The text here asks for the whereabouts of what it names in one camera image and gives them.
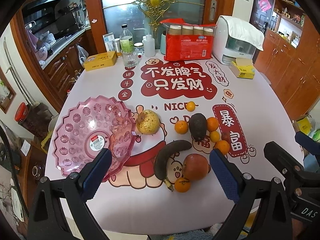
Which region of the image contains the orange tangerine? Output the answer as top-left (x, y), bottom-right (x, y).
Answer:
top-left (207, 117), bottom-right (219, 132)
top-left (214, 140), bottom-right (230, 155)
top-left (174, 120), bottom-right (189, 134)
top-left (174, 177), bottom-right (191, 193)

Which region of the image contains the small yellow tangerine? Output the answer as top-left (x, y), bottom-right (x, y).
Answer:
top-left (209, 131), bottom-right (220, 143)
top-left (185, 101), bottom-right (196, 112)

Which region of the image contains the red apple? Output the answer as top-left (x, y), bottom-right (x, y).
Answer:
top-left (182, 153), bottom-right (211, 181)

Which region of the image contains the dark green avocado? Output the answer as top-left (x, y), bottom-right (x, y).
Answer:
top-left (189, 113), bottom-right (207, 141)

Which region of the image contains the overripe brown banana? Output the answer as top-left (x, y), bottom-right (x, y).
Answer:
top-left (153, 140), bottom-right (192, 192)

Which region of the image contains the yellow speckled pear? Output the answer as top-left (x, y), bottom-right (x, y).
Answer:
top-left (136, 110), bottom-right (160, 135)

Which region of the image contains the small red lychee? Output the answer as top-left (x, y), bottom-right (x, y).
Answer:
top-left (221, 132), bottom-right (231, 144)

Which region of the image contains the pink plastic fruit bowl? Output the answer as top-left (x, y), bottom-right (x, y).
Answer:
top-left (53, 95), bottom-right (136, 181)

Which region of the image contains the red lid glass jar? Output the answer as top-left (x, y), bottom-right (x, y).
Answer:
top-left (15, 102), bottom-right (53, 139)

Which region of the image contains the yellow tissue pack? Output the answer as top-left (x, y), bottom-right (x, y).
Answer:
top-left (229, 58), bottom-right (255, 79)

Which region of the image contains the white countertop appliance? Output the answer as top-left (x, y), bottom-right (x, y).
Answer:
top-left (212, 15), bottom-right (265, 64)

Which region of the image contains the yellow tin box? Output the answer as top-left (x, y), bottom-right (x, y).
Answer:
top-left (84, 51), bottom-right (117, 72)

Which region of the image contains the red snack package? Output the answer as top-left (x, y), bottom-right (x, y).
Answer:
top-left (161, 18), bottom-right (216, 62)

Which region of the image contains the clear drinking glass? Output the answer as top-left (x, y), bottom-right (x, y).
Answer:
top-left (121, 49), bottom-right (138, 68)

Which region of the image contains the teal cup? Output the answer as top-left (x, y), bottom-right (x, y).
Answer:
top-left (160, 31), bottom-right (166, 55)

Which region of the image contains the small metal tin can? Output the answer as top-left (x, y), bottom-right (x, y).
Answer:
top-left (113, 38), bottom-right (122, 57)

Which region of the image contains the white blue card box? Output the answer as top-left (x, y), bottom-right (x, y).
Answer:
top-left (103, 32), bottom-right (115, 52)

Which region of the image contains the small glass jar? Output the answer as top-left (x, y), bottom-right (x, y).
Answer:
top-left (134, 42), bottom-right (144, 57)

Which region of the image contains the clear green-label bottle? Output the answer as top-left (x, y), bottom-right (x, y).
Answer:
top-left (120, 24), bottom-right (134, 53)

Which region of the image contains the white plastic squeeze bottle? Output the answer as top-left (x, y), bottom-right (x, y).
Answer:
top-left (143, 34), bottom-right (156, 57)

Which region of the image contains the gold door ornament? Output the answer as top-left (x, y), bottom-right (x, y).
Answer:
top-left (131, 0), bottom-right (204, 32)

